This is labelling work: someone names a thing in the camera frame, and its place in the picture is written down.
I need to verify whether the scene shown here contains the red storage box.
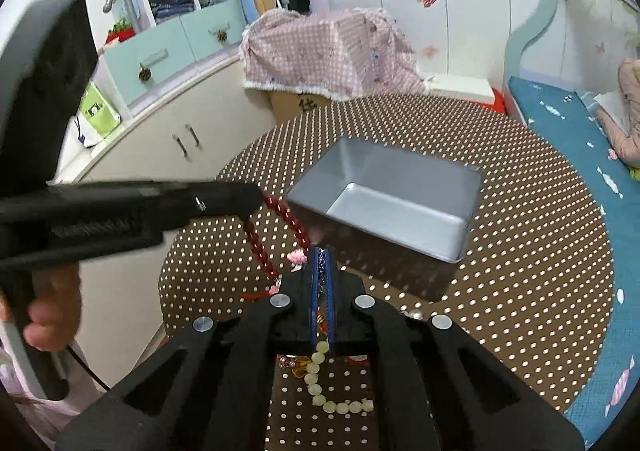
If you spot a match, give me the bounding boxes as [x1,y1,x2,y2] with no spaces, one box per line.
[477,88,506,115]

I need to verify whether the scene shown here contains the white board on box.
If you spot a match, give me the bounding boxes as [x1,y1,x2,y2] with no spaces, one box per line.
[424,74,495,104]

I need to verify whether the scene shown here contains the silver metal tin box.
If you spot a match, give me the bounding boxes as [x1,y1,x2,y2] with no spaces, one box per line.
[285,136,484,303]

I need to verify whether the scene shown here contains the pink flower charm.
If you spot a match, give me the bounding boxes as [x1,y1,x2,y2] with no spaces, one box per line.
[286,249,307,265]

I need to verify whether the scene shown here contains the red strawberry plush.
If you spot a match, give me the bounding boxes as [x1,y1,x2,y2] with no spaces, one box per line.
[105,18,136,44]

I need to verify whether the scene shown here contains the pink quilted jacket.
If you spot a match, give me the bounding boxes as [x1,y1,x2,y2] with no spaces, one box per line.
[596,59,640,169]

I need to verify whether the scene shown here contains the dark red bead bracelet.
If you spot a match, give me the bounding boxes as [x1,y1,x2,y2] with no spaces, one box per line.
[241,194,313,282]

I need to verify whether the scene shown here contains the pink checkered cloth cover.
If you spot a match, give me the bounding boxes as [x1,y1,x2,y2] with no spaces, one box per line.
[240,8,426,101]

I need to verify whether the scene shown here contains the teal drawer shelf unit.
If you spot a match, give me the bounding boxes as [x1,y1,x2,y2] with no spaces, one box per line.
[96,0,245,114]

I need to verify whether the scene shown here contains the teal bed mattress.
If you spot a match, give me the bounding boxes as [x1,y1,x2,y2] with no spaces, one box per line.
[509,77,639,450]

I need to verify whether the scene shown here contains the cream bead bracelet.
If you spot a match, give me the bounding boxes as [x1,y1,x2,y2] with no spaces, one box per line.
[304,338,376,415]

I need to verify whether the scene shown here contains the white low cabinet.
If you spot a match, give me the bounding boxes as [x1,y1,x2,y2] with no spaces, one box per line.
[55,55,276,386]

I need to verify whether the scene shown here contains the person's left hand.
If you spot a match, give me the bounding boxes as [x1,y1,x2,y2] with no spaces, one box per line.
[22,263,82,353]

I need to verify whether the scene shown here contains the brown cardboard box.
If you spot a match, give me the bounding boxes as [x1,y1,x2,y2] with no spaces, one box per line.
[268,91,331,125]

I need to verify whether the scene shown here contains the green white bag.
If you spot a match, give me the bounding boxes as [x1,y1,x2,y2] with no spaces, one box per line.
[78,82,122,139]

